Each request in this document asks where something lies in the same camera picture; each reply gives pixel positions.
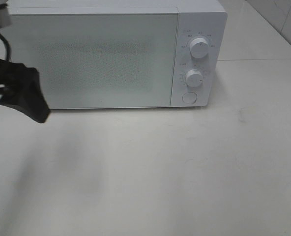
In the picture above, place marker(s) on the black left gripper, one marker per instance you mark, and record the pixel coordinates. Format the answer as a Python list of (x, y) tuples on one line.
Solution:
[(20, 90)]

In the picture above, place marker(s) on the white microwave door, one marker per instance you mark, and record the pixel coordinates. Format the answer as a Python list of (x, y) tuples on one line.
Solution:
[(98, 61)]

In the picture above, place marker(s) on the round white door button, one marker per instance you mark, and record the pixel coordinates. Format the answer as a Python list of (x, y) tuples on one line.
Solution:
[(189, 98)]

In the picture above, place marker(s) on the white timer knob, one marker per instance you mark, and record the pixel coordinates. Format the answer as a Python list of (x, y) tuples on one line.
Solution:
[(194, 78)]

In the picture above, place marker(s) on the white microwave oven body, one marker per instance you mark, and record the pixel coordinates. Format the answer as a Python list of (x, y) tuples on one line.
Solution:
[(195, 18)]

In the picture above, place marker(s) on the upper white control knob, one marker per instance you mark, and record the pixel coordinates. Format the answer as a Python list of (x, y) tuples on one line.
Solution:
[(199, 47)]

